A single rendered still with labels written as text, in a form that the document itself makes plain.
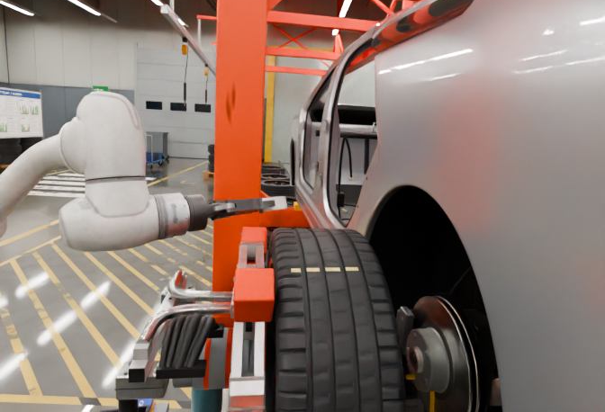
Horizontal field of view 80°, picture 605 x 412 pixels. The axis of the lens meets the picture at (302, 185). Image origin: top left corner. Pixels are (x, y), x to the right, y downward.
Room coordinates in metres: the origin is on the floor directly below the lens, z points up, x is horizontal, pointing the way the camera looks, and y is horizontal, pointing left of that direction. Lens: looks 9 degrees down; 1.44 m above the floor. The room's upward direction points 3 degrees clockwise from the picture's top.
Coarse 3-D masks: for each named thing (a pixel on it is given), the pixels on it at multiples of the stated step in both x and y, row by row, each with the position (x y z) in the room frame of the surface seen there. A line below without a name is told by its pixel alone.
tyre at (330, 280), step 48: (288, 240) 0.80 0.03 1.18; (336, 240) 0.82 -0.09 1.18; (288, 288) 0.67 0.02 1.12; (336, 288) 0.68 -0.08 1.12; (384, 288) 0.70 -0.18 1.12; (288, 336) 0.60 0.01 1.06; (336, 336) 0.61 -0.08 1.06; (384, 336) 0.62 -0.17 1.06; (288, 384) 0.56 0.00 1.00; (336, 384) 0.57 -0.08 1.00; (384, 384) 0.58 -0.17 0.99
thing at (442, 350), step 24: (432, 312) 0.91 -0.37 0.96; (456, 312) 0.84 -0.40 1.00; (408, 336) 0.93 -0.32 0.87; (432, 336) 0.86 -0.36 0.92; (456, 336) 0.79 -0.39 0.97; (408, 360) 0.92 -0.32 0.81; (432, 360) 0.81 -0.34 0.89; (456, 360) 0.78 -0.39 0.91; (432, 384) 0.80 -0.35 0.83; (456, 384) 0.76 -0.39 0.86; (480, 384) 0.72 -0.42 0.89; (456, 408) 0.75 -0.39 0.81
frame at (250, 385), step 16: (240, 256) 0.83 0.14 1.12; (256, 256) 0.88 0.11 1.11; (240, 336) 0.64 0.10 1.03; (256, 336) 0.64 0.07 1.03; (240, 352) 0.62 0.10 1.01; (256, 352) 0.62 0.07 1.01; (240, 368) 0.60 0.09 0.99; (256, 368) 0.60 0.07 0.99; (240, 384) 0.58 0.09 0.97; (256, 384) 0.59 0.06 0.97; (240, 400) 0.57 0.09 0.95; (256, 400) 0.57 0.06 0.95
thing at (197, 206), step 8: (192, 200) 0.71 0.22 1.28; (200, 200) 0.71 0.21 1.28; (192, 208) 0.69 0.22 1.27; (200, 208) 0.70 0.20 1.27; (208, 208) 0.71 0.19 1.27; (192, 216) 0.69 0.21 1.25; (200, 216) 0.70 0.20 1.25; (208, 216) 0.73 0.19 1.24; (192, 224) 0.69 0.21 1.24; (200, 224) 0.70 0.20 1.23
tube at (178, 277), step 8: (176, 272) 0.96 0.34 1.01; (184, 272) 0.99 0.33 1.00; (176, 280) 0.92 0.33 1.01; (184, 280) 0.98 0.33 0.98; (168, 288) 0.88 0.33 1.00; (176, 288) 0.87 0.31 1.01; (176, 296) 0.85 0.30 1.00; (184, 296) 0.85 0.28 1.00; (192, 296) 0.84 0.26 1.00; (200, 296) 0.84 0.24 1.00; (208, 296) 0.85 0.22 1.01; (216, 296) 0.85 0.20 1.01; (224, 296) 0.85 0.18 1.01
